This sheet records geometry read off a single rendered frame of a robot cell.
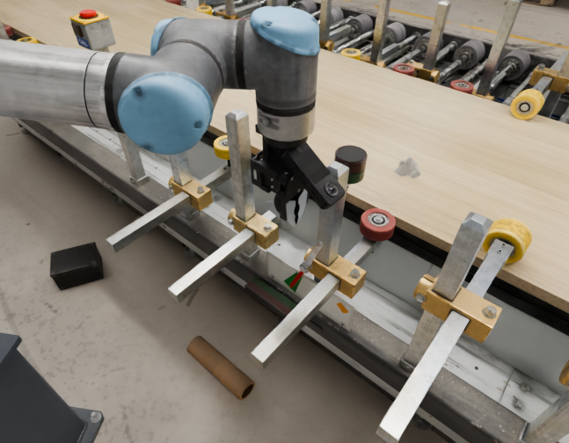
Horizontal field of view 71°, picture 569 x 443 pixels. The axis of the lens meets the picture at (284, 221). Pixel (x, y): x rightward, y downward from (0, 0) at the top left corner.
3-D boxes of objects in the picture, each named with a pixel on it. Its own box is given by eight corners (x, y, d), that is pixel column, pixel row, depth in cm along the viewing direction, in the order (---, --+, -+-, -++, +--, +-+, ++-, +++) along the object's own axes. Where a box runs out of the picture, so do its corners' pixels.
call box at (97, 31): (93, 54, 102) (83, 22, 97) (79, 47, 105) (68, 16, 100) (118, 47, 106) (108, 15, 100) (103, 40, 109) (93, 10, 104)
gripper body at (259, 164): (278, 167, 76) (277, 110, 68) (314, 185, 72) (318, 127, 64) (251, 187, 72) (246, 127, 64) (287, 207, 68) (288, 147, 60)
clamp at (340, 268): (351, 300, 87) (353, 286, 83) (302, 268, 93) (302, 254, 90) (365, 284, 90) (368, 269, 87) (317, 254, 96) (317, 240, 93)
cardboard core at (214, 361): (238, 395, 146) (185, 345, 160) (240, 403, 151) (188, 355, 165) (254, 378, 150) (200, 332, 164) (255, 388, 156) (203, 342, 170)
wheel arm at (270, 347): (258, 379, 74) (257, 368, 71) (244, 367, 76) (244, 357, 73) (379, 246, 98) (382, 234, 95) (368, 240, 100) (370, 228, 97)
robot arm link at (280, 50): (250, 1, 55) (322, 2, 55) (254, 87, 64) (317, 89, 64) (239, 24, 49) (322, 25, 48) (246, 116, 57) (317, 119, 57)
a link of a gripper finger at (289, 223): (273, 217, 80) (272, 180, 74) (295, 230, 77) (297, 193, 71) (262, 225, 78) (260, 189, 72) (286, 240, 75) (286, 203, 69)
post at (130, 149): (138, 186, 134) (94, 49, 103) (129, 181, 136) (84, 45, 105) (149, 180, 136) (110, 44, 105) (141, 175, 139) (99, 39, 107)
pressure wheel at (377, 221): (376, 268, 96) (385, 235, 88) (348, 252, 100) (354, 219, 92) (393, 250, 101) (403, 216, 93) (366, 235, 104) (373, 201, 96)
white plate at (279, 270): (348, 332, 95) (353, 308, 88) (266, 276, 107) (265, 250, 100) (350, 330, 95) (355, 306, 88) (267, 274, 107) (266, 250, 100)
